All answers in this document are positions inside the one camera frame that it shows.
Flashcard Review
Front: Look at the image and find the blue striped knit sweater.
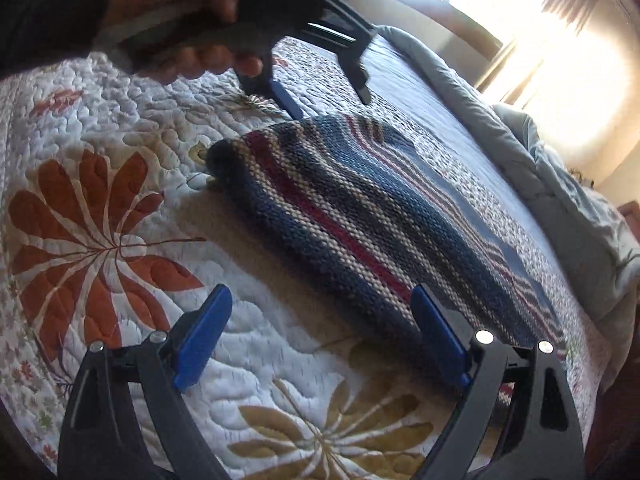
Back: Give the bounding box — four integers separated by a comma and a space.
206, 114, 566, 365

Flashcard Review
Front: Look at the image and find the floral quilted bedspread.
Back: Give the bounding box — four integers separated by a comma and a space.
1, 36, 610, 479

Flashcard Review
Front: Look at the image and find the grey rumpled duvet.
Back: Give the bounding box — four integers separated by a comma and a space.
378, 25, 639, 388

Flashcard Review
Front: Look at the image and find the beige window curtain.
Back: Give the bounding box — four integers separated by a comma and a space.
474, 0, 640, 106

